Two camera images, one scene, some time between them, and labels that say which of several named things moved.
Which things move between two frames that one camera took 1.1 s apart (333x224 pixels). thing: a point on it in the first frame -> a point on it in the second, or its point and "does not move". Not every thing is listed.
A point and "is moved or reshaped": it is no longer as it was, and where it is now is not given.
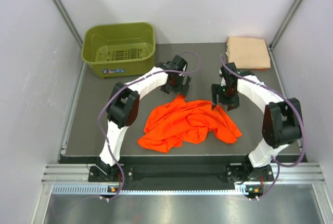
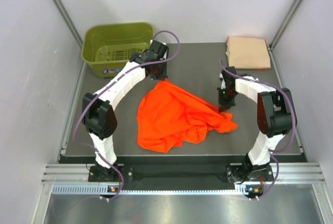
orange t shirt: [170, 125] is moved or reshaped
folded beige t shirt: [246, 53] does not move
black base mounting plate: [237, 173] does not move
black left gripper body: [176, 87] -> [161, 73]
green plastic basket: [117, 50] does not move
